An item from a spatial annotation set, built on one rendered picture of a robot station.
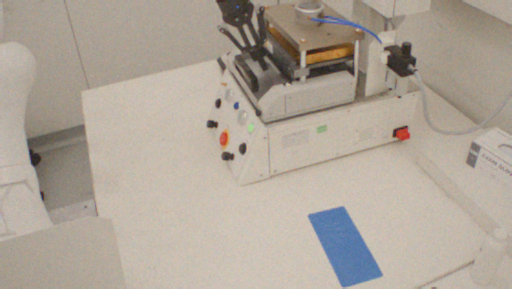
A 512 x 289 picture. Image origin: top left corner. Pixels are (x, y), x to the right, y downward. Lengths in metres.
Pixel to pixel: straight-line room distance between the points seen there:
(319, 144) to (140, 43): 1.65
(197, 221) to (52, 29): 1.70
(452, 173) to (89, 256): 0.89
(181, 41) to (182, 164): 1.49
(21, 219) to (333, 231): 0.68
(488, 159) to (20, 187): 1.07
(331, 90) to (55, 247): 0.73
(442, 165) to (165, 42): 1.86
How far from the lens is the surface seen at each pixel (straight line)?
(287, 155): 1.21
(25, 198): 0.94
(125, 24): 2.63
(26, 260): 0.85
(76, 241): 0.83
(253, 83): 1.17
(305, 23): 1.20
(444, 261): 1.10
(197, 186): 1.24
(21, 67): 0.96
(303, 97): 1.13
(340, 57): 1.20
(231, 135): 1.29
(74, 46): 2.65
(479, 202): 1.20
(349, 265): 1.05
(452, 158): 1.30
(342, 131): 1.24
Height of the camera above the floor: 1.58
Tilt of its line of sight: 37 degrees down
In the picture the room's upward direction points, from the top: 3 degrees counter-clockwise
